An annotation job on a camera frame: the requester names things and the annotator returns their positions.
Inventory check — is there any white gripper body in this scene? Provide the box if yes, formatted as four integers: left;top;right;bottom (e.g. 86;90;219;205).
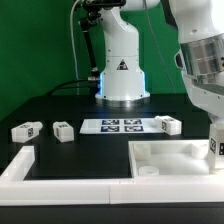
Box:
182;71;224;123

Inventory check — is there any white square tabletop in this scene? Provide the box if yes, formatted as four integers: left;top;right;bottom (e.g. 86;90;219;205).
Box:
127;139;224;185

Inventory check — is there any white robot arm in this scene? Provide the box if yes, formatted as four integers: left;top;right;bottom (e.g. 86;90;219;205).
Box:
97;0;224;123

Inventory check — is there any white fiducial marker sheet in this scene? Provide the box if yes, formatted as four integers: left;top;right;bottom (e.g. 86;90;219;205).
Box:
80;118;162;134

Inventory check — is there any white U-shaped obstacle fence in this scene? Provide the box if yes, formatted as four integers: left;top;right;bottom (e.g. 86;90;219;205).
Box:
0;146;224;206

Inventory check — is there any black cable bundle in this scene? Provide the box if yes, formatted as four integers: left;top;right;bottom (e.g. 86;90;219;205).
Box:
44;78;101;98

